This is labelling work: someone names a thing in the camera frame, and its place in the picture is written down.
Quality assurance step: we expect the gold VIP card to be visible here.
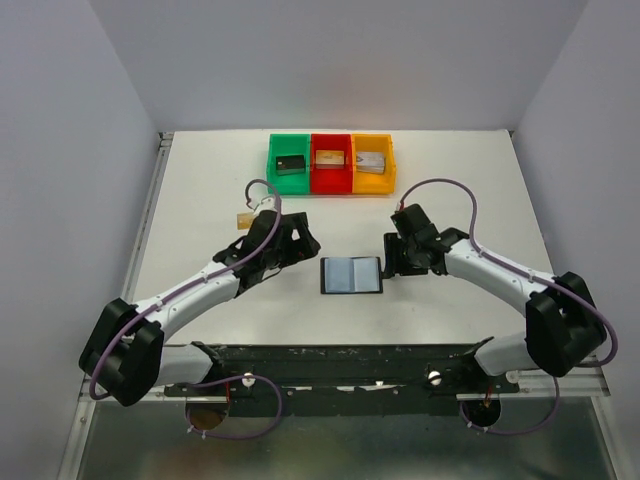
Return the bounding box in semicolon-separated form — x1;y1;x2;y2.
236;212;255;231

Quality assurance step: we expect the black leather card holder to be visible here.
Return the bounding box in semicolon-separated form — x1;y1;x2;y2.
320;257;383;295

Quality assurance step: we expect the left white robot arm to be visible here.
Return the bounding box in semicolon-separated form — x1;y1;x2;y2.
79;210;320;406

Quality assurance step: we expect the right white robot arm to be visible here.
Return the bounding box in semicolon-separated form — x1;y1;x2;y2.
383;204;607;392

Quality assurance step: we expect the black card in green bin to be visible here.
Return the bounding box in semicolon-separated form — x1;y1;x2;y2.
275;155;307;176

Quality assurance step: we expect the gold card in red bin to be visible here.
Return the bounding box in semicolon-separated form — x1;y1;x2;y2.
314;150;345;169

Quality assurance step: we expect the silver card in orange bin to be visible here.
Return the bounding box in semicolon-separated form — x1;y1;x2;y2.
355;151;386;175

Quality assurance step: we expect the red plastic bin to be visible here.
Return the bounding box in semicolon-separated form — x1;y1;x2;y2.
310;133;353;195

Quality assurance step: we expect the orange plastic bin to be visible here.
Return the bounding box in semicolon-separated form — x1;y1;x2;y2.
352;133;397;195

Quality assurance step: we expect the green plastic bin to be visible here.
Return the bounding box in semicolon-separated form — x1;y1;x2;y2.
266;133;311;195

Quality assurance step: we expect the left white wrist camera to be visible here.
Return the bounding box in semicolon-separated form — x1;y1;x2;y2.
247;195;277;217

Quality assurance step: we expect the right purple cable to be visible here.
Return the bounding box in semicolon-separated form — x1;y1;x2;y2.
394;178;619;436

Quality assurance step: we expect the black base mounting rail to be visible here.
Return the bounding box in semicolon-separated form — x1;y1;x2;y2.
164;344;519;417

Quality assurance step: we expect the aluminium frame rail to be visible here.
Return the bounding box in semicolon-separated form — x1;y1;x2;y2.
54;130;174;480

